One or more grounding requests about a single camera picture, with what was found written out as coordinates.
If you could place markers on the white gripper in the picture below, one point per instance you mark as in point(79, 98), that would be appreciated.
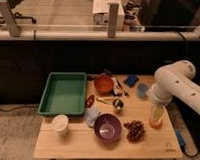
point(158, 96)

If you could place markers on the orange yellow apple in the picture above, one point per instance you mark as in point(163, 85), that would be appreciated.
point(155, 124)

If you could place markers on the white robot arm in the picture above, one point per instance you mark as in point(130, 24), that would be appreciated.
point(176, 80)

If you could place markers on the blue plastic cup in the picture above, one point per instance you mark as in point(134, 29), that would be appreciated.
point(141, 90)

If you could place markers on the small metal measuring cup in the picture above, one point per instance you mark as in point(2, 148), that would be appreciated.
point(117, 103)

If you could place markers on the crumpled clear plastic cup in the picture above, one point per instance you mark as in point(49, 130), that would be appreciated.
point(90, 115)

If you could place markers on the white paper cup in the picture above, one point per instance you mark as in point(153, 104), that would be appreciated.
point(60, 124)

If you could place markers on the bunch of red grapes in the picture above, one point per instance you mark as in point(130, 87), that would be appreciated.
point(135, 130)

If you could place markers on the blue device on floor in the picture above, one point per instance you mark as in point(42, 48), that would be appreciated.
point(180, 139)

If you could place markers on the blue sponge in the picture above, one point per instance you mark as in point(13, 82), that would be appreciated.
point(131, 80)

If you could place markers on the purple bowl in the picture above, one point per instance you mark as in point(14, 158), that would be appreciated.
point(107, 128)

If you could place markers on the orange bowl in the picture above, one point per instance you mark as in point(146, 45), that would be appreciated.
point(103, 84)

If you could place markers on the green plastic tray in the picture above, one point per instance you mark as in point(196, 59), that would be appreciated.
point(64, 93)

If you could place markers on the white cardboard box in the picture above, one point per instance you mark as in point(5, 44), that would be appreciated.
point(101, 9)

